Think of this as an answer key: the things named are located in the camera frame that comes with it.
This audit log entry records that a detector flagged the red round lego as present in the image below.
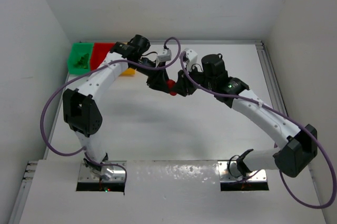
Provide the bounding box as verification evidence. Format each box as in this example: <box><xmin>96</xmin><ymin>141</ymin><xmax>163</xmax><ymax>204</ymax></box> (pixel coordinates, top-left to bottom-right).
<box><xmin>166</xmin><ymin>79</ymin><xmax>177</xmax><ymax>96</ymax></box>

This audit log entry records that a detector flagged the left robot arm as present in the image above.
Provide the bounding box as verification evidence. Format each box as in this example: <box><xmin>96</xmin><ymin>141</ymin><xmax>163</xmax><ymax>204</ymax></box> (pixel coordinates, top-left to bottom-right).
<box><xmin>63</xmin><ymin>35</ymin><xmax>172</xmax><ymax>166</ymax></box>

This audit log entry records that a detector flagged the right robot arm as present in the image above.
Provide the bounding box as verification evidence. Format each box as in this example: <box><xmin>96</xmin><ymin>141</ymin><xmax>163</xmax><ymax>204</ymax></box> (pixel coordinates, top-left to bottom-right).
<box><xmin>178</xmin><ymin>50</ymin><xmax>318</xmax><ymax>178</ymax></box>

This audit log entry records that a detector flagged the yellow plastic bin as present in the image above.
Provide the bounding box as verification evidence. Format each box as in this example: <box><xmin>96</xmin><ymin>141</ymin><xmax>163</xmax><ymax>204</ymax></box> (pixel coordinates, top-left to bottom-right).
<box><xmin>120</xmin><ymin>68</ymin><xmax>136</xmax><ymax>76</ymax></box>

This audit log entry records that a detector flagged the red plastic bin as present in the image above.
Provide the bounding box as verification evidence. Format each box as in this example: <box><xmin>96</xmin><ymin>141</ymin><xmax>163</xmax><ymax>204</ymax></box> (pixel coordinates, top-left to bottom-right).
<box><xmin>90</xmin><ymin>43</ymin><xmax>115</xmax><ymax>71</ymax></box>

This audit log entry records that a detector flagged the green plastic bin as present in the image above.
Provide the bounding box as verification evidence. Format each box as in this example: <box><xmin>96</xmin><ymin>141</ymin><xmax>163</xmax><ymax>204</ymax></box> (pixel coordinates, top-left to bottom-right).
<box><xmin>67</xmin><ymin>42</ymin><xmax>94</xmax><ymax>75</ymax></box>

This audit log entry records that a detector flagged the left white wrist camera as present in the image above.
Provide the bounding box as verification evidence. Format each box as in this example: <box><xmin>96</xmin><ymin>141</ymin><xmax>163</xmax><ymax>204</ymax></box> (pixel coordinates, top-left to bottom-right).
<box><xmin>156</xmin><ymin>48</ymin><xmax>172</xmax><ymax>63</ymax></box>

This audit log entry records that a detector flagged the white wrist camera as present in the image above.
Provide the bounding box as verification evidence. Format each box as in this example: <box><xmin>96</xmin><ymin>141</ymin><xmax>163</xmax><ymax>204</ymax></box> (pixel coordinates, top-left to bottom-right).
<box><xmin>183</xmin><ymin>48</ymin><xmax>198</xmax><ymax>72</ymax></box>
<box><xmin>156</xmin><ymin>48</ymin><xmax>172</xmax><ymax>63</ymax></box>

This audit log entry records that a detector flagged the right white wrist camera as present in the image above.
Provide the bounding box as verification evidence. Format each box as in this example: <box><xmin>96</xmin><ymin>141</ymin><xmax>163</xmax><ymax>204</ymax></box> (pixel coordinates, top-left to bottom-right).
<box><xmin>183</xmin><ymin>48</ymin><xmax>198</xmax><ymax>72</ymax></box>

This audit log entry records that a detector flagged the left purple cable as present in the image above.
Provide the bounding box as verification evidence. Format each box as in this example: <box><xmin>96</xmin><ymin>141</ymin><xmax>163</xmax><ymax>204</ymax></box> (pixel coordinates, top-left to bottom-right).
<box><xmin>41</xmin><ymin>36</ymin><xmax>182</xmax><ymax>185</ymax></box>

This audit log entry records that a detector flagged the purple cable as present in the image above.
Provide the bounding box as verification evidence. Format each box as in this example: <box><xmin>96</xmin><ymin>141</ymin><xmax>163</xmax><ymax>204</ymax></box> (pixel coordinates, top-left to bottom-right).
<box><xmin>41</xmin><ymin>36</ymin><xmax>182</xmax><ymax>185</ymax></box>
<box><xmin>179</xmin><ymin>52</ymin><xmax>337</xmax><ymax>209</ymax></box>

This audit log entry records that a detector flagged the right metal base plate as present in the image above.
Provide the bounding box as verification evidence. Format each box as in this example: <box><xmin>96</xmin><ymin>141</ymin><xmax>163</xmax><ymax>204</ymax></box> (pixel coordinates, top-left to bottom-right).
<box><xmin>217</xmin><ymin>160</ymin><xmax>267</xmax><ymax>183</ymax></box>

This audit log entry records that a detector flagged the metal base plate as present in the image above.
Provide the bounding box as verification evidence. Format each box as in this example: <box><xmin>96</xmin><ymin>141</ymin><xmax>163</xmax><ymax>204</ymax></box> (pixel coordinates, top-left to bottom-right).
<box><xmin>78</xmin><ymin>161</ymin><xmax>126</xmax><ymax>182</ymax></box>
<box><xmin>217</xmin><ymin>160</ymin><xmax>267</xmax><ymax>183</ymax></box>

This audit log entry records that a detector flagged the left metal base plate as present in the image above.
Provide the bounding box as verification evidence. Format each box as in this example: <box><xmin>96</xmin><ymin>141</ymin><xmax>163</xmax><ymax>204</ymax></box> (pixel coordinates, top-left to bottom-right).
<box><xmin>78</xmin><ymin>161</ymin><xmax>126</xmax><ymax>182</ymax></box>

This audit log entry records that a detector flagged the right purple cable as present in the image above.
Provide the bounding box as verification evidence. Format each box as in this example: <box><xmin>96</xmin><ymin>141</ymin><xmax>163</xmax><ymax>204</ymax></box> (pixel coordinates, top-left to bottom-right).
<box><xmin>179</xmin><ymin>52</ymin><xmax>337</xmax><ymax>209</ymax></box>

